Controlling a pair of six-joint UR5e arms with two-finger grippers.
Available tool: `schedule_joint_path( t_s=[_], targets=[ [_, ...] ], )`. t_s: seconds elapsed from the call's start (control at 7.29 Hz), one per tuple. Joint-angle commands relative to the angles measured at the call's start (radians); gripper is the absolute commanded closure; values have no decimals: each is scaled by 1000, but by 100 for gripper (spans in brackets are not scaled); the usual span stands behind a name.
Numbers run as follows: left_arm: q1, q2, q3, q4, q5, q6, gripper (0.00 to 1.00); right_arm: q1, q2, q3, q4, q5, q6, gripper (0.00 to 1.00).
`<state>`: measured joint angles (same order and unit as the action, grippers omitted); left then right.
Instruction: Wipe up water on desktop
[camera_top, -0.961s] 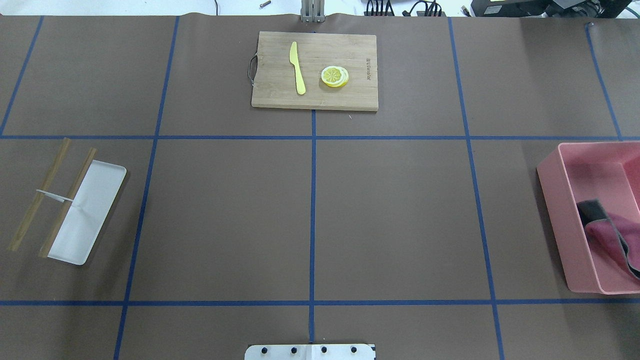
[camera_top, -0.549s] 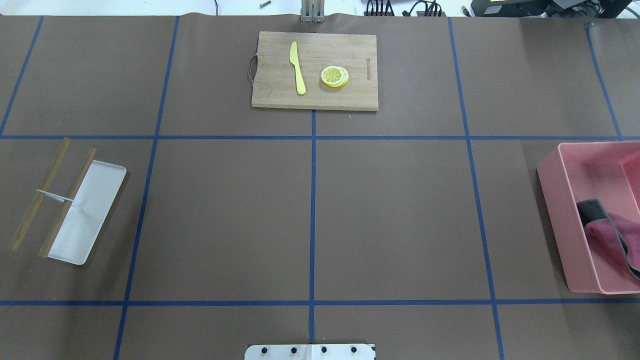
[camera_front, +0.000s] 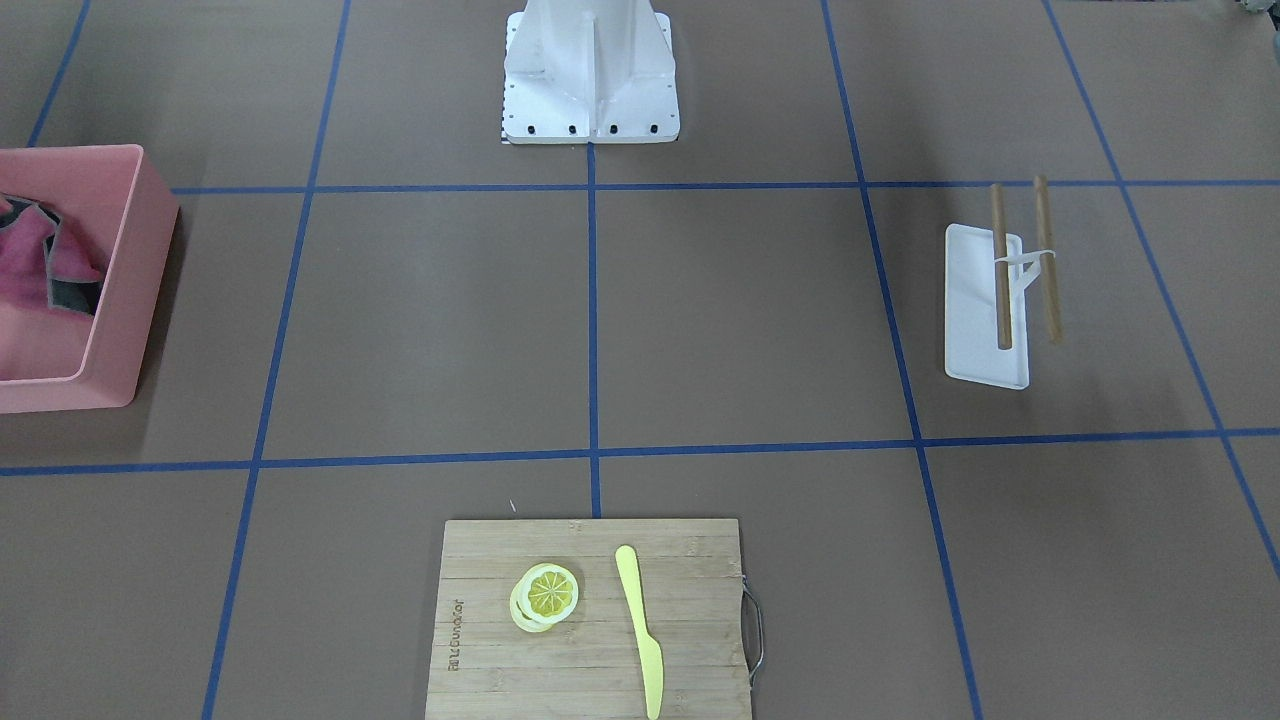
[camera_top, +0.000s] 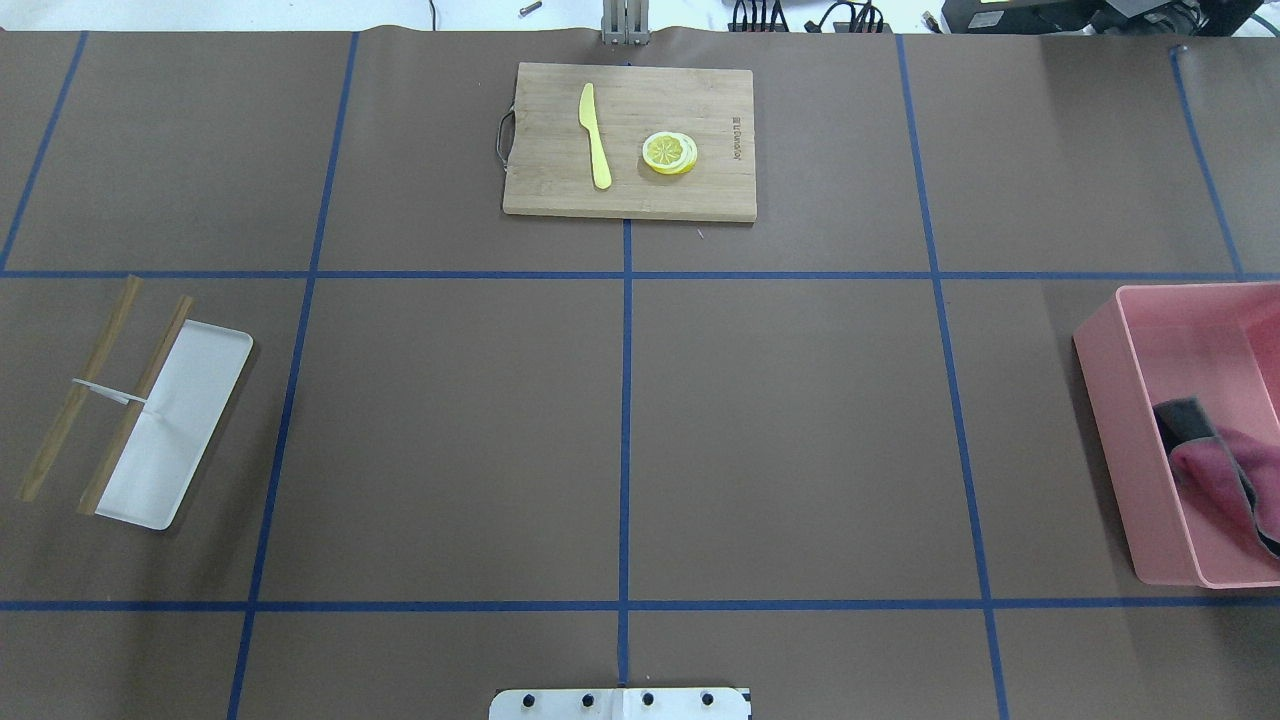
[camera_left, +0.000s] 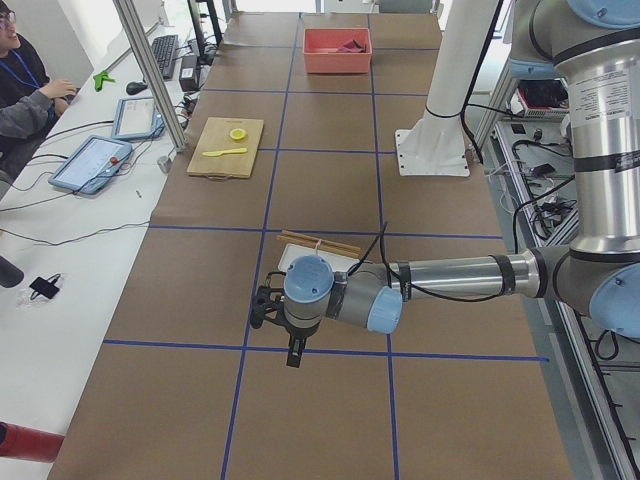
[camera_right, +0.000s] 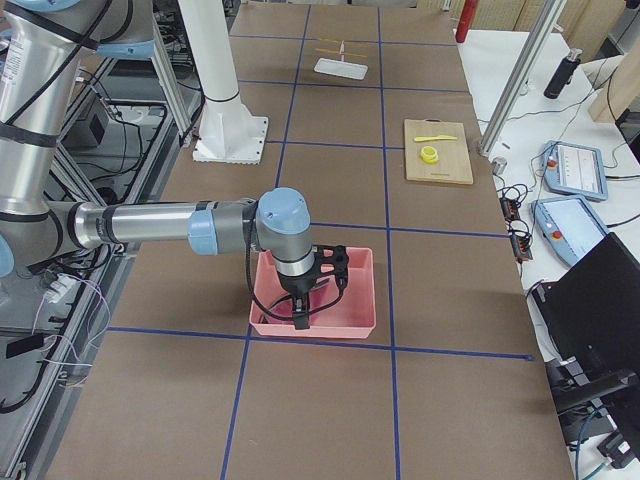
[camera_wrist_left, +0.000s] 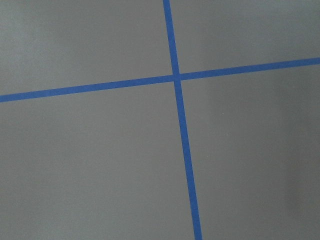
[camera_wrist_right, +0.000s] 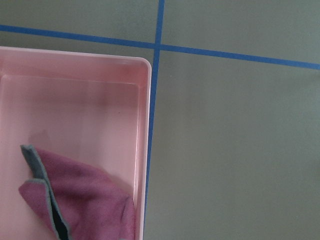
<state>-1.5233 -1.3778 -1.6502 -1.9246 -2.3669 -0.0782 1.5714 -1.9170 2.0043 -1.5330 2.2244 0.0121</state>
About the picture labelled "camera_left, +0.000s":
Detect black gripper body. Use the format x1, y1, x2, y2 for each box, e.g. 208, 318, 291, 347
285, 314, 322, 348

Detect pink cleaning cloth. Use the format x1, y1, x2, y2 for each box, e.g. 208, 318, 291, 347
336, 39, 369, 54

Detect white rectangular tray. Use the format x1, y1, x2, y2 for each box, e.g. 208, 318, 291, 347
278, 243, 359, 272

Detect wooden cloth rack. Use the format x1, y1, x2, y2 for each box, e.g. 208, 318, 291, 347
276, 230, 362, 258

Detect yellow plastic knife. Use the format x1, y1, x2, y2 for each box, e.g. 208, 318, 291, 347
202, 147, 248, 157

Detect yellow lemon slices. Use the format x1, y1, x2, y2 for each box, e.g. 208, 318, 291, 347
229, 128, 247, 141

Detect bamboo cutting board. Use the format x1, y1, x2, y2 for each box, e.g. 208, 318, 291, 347
187, 117, 264, 179

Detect black phone on desk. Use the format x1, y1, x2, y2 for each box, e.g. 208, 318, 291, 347
29, 274, 61, 301

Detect near teach pendant tablet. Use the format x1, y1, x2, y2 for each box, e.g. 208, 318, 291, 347
48, 135, 133, 195

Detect teach pendant tablet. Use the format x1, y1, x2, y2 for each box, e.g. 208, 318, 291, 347
48, 135, 133, 195
111, 97, 164, 141

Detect far teach pendant tablet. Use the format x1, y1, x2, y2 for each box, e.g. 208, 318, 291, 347
111, 97, 164, 141

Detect black power adapter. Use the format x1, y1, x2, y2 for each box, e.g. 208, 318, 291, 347
178, 55, 200, 92

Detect pink plastic bin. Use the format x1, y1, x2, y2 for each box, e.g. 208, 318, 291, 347
303, 28, 373, 74

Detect black computer mouse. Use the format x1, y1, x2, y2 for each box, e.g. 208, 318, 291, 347
125, 81, 148, 96

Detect red fire extinguisher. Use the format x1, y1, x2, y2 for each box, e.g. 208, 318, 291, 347
1, 422, 65, 463

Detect black keyboard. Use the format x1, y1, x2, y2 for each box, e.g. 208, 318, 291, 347
151, 34, 178, 80

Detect green plastic clamp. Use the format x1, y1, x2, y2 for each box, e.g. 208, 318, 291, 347
93, 70, 116, 92

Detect seated person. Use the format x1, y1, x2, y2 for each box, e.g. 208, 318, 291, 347
1, 3, 77, 180

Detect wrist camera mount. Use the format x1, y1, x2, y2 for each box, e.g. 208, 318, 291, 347
249, 271, 286, 329

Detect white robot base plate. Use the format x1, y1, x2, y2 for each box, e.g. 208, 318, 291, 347
395, 0, 502, 177

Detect aluminium frame post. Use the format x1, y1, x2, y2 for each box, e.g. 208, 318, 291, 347
113, 0, 187, 152

